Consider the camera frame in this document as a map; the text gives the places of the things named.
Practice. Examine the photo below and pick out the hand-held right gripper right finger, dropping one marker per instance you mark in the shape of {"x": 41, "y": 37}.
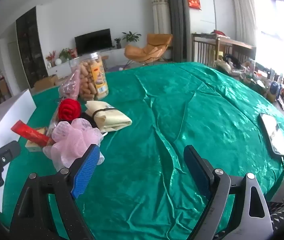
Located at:
{"x": 198, "y": 167}

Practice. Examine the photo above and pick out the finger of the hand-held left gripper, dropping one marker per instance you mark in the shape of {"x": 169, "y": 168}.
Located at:
{"x": 8, "y": 151}

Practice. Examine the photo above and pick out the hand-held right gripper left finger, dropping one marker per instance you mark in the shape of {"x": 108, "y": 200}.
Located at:
{"x": 87, "y": 172}

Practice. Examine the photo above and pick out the white storage box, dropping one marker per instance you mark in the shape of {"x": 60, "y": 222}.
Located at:
{"x": 11, "y": 120}

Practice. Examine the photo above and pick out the pink mesh bath puff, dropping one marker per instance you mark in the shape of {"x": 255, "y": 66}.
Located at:
{"x": 67, "y": 140}

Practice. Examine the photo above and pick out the black beaded lace hair net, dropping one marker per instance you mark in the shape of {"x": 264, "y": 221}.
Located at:
{"x": 87, "y": 118}

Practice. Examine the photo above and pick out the beige snack packet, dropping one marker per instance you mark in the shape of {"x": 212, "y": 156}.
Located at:
{"x": 33, "y": 147}

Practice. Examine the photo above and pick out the red snack packet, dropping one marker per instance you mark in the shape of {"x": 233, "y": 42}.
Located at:
{"x": 29, "y": 132}

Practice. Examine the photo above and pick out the green satin tablecloth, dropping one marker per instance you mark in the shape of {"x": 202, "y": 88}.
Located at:
{"x": 157, "y": 130}

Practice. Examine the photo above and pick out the cream folded cloth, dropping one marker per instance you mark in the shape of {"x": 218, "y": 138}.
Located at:
{"x": 112, "y": 117}

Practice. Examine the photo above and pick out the red knitted rose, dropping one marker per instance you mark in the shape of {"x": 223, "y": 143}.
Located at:
{"x": 68, "y": 110}

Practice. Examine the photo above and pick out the cardboard box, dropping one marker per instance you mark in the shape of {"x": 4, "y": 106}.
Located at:
{"x": 44, "y": 82}

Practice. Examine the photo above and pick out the smartphone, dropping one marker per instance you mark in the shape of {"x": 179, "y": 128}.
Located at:
{"x": 272, "y": 132}

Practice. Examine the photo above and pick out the pink floral face mask packet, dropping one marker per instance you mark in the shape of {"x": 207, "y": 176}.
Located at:
{"x": 69, "y": 87}

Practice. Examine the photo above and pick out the clear plastic snack jar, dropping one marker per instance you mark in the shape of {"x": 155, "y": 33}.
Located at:
{"x": 89, "y": 80}

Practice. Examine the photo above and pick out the white round vase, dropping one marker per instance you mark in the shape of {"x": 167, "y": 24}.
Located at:
{"x": 58, "y": 61}

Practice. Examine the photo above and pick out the red flower arrangement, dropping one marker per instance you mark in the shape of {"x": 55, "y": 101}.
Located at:
{"x": 50, "y": 57}

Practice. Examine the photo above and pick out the dark display cabinet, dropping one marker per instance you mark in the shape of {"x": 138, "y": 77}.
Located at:
{"x": 30, "y": 50}

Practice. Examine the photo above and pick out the pile of household clutter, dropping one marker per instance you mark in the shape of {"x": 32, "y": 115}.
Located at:
{"x": 274, "y": 90}

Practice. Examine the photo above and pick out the green plant with red flowers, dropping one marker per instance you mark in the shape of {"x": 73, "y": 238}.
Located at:
{"x": 67, "y": 53}

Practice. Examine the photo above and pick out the orange lounge chair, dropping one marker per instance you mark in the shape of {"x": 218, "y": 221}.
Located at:
{"x": 154, "y": 45}

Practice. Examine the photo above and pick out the flat screen television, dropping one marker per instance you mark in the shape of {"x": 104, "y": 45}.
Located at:
{"x": 93, "y": 41}

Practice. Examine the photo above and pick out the small potted plant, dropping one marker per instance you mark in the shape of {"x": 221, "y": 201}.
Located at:
{"x": 117, "y": 42}

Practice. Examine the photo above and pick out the large leafy potted plant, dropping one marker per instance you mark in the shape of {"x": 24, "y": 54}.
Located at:
{"x": 131, "y": 36}

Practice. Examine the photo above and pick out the grey curtain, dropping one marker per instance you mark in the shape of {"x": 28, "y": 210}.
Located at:
{"x": 178, "y": 22}

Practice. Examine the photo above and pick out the white floor air conditioner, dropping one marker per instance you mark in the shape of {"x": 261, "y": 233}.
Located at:
{"x": 160, "y": 15}

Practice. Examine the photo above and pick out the white sheer curtain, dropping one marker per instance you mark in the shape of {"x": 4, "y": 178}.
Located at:
{"x": 243, "y": 10}

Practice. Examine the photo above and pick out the red wall hanging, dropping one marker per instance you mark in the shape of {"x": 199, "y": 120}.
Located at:
{"x": 193, "y": 0}

